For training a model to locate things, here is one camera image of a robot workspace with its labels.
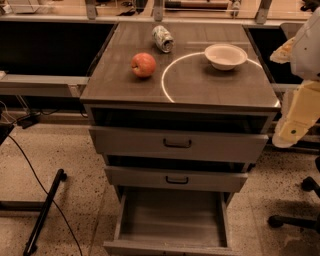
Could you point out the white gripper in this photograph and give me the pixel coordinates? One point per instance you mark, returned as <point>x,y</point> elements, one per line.
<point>307,53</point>

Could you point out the red apple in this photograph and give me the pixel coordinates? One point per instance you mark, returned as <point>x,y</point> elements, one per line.
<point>143,65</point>

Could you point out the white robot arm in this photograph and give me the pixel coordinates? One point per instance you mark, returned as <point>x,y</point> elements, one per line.
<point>305,56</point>

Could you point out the grey drawer cabinet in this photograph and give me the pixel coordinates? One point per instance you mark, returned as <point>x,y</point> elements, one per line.
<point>185,93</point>

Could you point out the open bottom drawer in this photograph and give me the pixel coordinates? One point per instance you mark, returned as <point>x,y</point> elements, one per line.
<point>163,222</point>

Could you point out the grey chair backrest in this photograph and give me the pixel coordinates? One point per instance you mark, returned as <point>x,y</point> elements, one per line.
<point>290,29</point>

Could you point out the white paper bowl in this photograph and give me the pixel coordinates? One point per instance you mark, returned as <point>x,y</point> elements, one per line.
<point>225,57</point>

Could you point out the black office chair base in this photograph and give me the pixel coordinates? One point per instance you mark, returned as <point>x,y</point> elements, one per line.
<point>291,207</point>

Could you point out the crushed soda can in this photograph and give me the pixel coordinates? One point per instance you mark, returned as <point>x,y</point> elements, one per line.
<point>163,38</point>

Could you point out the grey left side desk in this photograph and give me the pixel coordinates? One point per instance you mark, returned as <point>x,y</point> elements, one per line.
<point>40,85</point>

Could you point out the black table leg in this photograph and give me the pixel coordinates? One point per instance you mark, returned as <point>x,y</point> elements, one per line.
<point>32,206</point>

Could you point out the top drawer with handle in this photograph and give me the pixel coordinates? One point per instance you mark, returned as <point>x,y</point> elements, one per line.
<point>181,145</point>

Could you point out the drawer with handle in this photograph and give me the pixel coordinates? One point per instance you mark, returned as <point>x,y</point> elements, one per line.
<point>181,145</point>
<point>175,179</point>

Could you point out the middle drawer with handle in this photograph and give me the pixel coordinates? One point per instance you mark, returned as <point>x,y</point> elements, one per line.
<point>175,179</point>

